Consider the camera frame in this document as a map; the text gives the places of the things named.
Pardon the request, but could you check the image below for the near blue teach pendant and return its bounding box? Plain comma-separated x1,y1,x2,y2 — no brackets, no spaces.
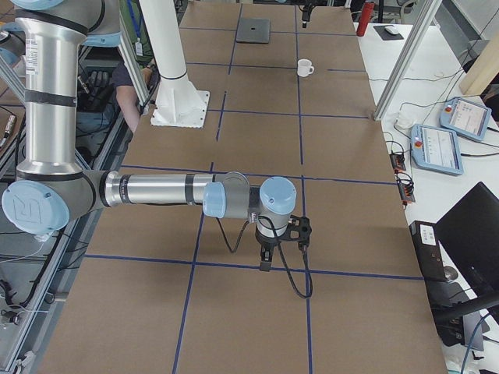
410,124,464,175

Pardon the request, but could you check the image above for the seated person green shirt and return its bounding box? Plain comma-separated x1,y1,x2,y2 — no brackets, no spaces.
112,1,158,133

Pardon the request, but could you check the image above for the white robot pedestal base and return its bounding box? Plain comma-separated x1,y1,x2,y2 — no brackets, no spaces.
140,0,210,129

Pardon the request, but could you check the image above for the orange black adapter box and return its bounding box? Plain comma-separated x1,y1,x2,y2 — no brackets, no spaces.
389,152,406,173

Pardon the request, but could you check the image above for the white computer mouse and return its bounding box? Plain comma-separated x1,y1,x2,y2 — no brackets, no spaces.
384,25,400,36

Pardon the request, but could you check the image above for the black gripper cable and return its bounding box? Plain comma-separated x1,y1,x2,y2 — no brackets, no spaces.
216,216,313,300

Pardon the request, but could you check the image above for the black monitor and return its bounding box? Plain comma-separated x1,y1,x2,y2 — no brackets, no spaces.
435,182,498,295

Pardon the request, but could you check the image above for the grey closed laptop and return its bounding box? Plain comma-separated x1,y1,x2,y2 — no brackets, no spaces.
236,17,271,44

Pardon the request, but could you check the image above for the blue teach pendant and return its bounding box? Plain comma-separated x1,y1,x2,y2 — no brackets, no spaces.
440,97,492,142
410,124,464,175

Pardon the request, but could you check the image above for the aluminium frame post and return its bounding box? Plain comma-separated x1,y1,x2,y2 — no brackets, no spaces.
373,0,442,121

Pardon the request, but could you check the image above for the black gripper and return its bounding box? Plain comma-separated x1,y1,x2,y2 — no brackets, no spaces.
255,230,288,271

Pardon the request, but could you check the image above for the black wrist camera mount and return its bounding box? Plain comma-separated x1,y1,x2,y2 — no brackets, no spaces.
286,215,313,246

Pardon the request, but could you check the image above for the black computer box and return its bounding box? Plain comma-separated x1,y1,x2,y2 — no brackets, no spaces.
409,221,458,283

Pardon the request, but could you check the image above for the far blue teach pendant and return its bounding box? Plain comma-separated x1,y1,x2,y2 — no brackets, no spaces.
440,97,492,142

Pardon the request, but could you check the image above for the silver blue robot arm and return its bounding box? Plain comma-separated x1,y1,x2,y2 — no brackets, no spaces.
2,1,299,271

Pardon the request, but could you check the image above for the red water bottle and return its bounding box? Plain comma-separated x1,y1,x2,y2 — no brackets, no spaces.
356,1,375,37

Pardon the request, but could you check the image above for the white ceramic cup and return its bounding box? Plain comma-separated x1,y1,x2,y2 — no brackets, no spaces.
296,58,315,78

